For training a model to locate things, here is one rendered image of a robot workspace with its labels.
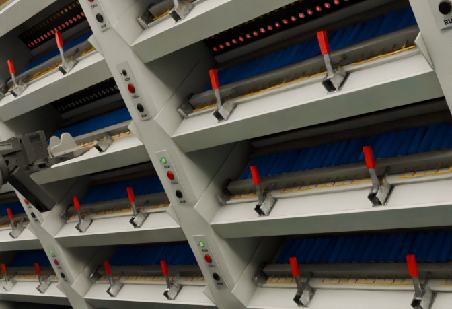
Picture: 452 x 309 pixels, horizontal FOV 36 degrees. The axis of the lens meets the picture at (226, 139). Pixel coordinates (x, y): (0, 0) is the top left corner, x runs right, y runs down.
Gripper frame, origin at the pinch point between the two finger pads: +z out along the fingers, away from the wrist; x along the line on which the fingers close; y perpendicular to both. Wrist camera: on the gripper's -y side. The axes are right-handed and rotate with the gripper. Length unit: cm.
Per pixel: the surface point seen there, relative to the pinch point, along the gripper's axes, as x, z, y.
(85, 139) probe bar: 11.5, 8.8, 2.7
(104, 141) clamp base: -0.9, 6.4, 1.0
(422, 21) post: -89, 4, 5
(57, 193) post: 42.8, 13.1, -9.7
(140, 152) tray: -14.3, 5.8, -3.3
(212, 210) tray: -27.5, 9.7, -18.6
